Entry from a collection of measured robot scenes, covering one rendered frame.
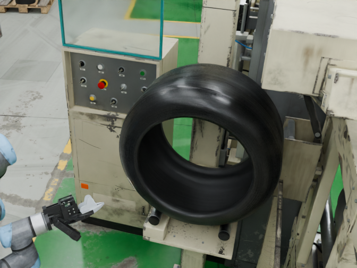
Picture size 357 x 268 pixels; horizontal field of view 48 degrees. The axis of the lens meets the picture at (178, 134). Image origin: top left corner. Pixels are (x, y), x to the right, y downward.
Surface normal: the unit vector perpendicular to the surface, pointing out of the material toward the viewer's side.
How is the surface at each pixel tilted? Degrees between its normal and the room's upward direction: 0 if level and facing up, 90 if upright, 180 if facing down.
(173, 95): 46
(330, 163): 90
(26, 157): 0
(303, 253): 90
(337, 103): 72
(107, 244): 0
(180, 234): 0
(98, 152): 90
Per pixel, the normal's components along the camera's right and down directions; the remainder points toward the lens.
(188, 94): -0.24, -0.31
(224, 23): -0.24, 0.50
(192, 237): 0.06, -0.85
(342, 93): -0.21, 0.21
